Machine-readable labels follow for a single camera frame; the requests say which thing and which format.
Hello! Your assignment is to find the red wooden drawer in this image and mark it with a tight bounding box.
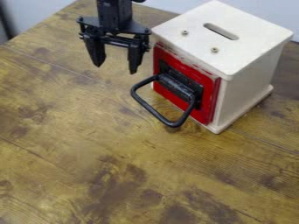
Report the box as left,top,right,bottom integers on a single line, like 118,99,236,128
154,42,220,125

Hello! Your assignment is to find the black metal drawer handle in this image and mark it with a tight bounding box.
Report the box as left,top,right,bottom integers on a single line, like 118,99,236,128
130,73,206,129

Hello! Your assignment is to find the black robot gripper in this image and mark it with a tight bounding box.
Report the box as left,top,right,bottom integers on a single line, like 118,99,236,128
76,0,151,74

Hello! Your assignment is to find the white wooden box cabinet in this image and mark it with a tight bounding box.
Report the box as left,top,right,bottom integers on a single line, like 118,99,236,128
154,0,294,134

